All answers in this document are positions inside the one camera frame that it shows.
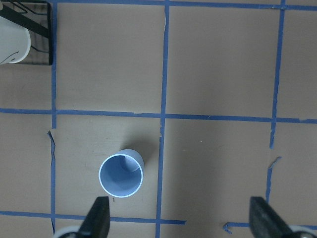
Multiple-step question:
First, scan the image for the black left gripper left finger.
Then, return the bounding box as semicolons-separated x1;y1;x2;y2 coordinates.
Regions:
78;196;110;238

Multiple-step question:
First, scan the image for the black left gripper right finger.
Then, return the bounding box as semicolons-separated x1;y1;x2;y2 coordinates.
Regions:
249;196;293;238

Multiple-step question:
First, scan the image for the light blue plastic cup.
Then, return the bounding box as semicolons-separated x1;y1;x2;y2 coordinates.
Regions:
99;149;144;198

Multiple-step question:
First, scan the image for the black wire rack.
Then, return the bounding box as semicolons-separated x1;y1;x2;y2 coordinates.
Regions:
0;0;53;65

